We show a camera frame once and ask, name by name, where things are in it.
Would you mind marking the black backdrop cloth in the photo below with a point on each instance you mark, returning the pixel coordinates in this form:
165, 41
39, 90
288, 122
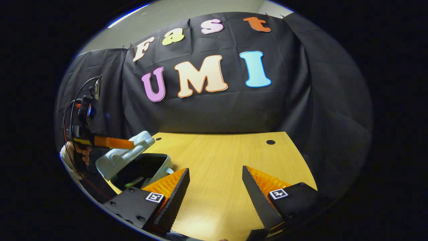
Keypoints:
214, 113

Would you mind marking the slim white green tube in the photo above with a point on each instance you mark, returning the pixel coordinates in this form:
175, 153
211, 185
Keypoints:
133, 182

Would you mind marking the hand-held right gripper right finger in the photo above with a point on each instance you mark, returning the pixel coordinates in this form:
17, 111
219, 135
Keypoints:
259, 201

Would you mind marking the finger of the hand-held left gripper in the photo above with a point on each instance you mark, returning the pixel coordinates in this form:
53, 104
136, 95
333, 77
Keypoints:
117, 143

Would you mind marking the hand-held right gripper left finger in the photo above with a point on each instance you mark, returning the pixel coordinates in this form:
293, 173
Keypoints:
175, 197

